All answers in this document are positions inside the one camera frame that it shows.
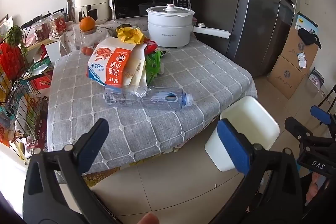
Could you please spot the green leafy plant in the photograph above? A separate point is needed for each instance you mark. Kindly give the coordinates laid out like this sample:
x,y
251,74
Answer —
x,y
15,35

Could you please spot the red packet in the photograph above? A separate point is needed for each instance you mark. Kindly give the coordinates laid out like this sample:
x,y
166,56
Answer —
x,y
150,46

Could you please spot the person's right hand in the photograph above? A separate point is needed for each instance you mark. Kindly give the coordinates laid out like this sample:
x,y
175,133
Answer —
x,y
313,187

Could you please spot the black and white packet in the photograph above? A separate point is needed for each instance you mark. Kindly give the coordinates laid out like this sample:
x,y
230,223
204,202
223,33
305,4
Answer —
x,y
164,51

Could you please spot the glass vase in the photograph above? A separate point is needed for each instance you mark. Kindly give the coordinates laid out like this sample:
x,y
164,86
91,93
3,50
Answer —
x,y
71,8

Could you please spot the red label jar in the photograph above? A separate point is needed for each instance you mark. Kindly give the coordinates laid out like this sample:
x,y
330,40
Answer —
x,y
43,31
58,24

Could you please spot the large orange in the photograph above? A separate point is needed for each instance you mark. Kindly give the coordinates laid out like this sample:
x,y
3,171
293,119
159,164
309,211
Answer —
x,y
87,24

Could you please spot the green plastic bag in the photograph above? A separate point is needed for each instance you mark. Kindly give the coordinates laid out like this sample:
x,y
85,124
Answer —
x,y
153,66

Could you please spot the white plastic bin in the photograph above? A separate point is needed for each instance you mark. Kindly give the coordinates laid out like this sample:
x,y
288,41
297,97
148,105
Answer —
x,y
249,119

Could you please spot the floral tablecloth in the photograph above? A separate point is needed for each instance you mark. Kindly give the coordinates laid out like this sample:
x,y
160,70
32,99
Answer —
x,y
71,35

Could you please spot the small tangerine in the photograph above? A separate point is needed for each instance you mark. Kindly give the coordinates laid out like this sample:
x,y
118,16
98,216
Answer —
x,y
84,50
90,51

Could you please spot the clear glass jar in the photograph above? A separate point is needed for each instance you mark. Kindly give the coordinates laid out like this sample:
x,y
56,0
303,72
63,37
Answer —
x,y
88,39

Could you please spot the grey refrigerator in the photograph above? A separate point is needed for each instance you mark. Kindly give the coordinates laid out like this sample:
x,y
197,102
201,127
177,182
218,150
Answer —
x,y
249,16

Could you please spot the red mesh bag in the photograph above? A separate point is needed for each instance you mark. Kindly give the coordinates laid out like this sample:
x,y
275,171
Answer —
x,y
11,61

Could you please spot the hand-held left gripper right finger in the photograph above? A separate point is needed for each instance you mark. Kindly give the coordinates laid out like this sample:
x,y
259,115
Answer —
x,y
233,146

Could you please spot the wooden shelf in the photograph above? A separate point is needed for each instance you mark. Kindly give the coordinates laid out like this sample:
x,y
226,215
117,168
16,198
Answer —
x,y
39,43

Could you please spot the orange and white carton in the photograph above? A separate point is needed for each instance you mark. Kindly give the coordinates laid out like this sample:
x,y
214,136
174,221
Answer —
x,y
113,64

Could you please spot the red box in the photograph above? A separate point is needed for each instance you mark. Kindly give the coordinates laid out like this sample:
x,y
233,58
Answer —
x,y
42,82

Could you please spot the grey checked tablecloth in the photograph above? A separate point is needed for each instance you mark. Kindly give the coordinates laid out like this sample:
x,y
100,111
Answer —
x,y
170,77

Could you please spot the black chair leg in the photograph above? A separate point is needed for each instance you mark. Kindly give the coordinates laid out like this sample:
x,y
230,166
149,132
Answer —
x,y
326,98

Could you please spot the clear plastic bottle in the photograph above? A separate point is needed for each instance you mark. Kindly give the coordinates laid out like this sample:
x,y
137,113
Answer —
x,y
157,99

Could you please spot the yellow plastic bag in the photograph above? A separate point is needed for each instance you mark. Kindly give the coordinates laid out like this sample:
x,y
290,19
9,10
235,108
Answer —
x,y
130,35

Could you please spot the person's left hand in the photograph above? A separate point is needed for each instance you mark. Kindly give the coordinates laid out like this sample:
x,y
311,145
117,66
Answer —
x,y
149,219

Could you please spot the white electric pot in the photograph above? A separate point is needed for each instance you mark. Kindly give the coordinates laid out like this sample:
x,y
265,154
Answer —
x,y
168,29

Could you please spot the cardboard box with logo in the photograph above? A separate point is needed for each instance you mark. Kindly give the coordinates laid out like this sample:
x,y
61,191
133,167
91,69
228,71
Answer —
x,y
284,78

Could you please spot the white pot lid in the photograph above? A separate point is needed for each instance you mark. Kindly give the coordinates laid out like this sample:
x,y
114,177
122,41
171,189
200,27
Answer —
x,y
162,12

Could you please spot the picture frame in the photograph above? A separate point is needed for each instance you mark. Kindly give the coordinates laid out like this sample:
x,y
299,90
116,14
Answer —
x,y
5,26

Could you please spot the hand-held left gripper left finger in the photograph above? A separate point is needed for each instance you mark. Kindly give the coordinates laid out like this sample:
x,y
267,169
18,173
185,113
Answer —
x,y
92,140

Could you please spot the cardboard box with label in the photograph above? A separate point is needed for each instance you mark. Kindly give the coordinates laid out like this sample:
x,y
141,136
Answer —
x,y
291,50

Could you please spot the blue and white box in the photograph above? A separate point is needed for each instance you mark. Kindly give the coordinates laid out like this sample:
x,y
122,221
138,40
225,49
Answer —
x,y
303,20

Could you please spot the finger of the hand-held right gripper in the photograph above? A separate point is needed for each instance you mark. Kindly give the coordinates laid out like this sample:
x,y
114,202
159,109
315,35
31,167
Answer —
x,y
320,114
296,126

